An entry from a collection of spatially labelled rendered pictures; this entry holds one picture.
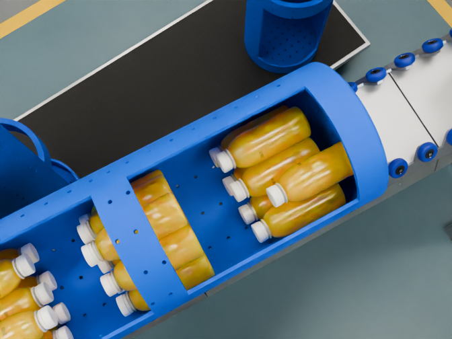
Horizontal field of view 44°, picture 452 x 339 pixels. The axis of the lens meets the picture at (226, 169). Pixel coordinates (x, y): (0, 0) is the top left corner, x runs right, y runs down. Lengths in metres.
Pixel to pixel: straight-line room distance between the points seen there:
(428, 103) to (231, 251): 0.56
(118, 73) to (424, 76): 1.21
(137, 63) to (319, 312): 1.15
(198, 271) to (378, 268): 1.25
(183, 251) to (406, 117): 0.61
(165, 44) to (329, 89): 1.32
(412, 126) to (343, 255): 0.94
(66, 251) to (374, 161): 0.62
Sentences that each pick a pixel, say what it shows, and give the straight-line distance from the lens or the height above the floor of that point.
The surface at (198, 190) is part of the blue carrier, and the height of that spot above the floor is 0.97.
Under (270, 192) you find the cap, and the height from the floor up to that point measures 1.12.
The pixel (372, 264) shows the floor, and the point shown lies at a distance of 2.18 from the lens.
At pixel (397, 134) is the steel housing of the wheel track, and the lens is 1.30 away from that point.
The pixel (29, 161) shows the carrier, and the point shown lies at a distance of 1.51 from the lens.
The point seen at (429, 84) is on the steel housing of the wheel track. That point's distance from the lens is 1.37.
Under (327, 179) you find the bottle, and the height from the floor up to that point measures 1.12.
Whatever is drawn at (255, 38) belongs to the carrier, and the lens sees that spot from 2.00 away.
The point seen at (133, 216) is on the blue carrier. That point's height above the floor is 1.23.
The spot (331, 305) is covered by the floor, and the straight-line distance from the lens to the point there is 2.14.
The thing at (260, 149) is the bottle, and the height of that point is 1.12.
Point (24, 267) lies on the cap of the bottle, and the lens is 1.06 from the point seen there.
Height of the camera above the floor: 2.10
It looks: 75 degrees down
